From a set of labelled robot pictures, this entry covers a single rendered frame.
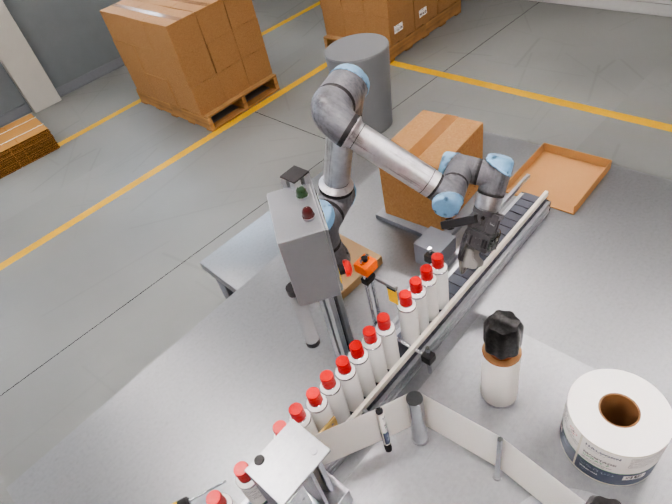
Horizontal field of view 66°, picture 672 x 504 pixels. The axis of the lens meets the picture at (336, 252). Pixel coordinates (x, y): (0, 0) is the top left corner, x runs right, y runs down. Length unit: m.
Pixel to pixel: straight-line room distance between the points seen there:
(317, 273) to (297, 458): 0.36
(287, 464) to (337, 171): 0.90
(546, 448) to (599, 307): 0.50
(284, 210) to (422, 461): 0.68
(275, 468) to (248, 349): 0.65
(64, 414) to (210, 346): 1.44
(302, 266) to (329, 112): 0.48
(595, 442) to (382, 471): 0.47
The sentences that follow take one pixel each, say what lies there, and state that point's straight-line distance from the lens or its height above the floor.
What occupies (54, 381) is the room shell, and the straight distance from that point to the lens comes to 3.22.
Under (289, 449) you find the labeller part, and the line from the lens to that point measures 1.10.
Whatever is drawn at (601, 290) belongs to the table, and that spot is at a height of 0.83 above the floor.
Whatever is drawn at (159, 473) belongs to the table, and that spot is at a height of 0.83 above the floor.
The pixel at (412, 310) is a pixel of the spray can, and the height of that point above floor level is 1.04.
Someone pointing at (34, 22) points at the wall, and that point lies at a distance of 6.38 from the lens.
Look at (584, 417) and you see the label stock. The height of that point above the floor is 1.02.
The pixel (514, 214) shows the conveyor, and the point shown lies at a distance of 1.87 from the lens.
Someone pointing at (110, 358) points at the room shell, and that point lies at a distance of 3.11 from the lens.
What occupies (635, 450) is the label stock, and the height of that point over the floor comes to 1.02.
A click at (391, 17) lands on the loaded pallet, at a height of 0.38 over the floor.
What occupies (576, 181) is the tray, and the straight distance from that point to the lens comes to 2.10.
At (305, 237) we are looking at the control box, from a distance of 0.97.
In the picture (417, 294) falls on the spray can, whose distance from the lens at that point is 1.39.
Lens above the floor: 2.11
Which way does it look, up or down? 43 degrees down
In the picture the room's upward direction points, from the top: 14 degrees counter-clockwise
